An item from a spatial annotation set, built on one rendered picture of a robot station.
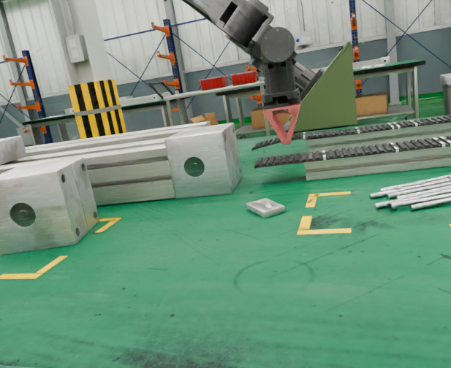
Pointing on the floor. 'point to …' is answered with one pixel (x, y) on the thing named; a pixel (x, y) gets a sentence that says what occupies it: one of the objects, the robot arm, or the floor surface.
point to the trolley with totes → (220, 84)
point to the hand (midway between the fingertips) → (286, 137)
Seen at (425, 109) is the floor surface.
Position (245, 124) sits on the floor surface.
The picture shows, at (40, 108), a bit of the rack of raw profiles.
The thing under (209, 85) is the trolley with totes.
